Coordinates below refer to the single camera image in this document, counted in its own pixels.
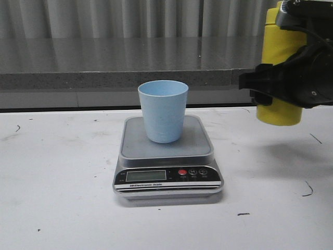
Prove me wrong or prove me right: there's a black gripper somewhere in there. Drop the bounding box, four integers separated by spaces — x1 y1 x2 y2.
239 42 332 108

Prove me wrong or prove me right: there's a grey pleated curtain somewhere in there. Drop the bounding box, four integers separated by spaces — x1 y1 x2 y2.
1 0 277 39

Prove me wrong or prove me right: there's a grey stone counter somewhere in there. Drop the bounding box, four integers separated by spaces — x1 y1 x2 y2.
1 36 263 110

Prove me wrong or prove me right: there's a light blue plastic cup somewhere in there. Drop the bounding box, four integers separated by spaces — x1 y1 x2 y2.
138 80 189 143

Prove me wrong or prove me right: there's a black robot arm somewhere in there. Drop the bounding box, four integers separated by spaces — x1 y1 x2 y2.
239 1 332 108

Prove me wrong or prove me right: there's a silver electronic kitchen scale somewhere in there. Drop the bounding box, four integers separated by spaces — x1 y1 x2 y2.
113 115 224 199

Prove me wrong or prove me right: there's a yellow squeeze bottle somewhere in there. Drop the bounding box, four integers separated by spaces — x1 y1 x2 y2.
257 1 306 126

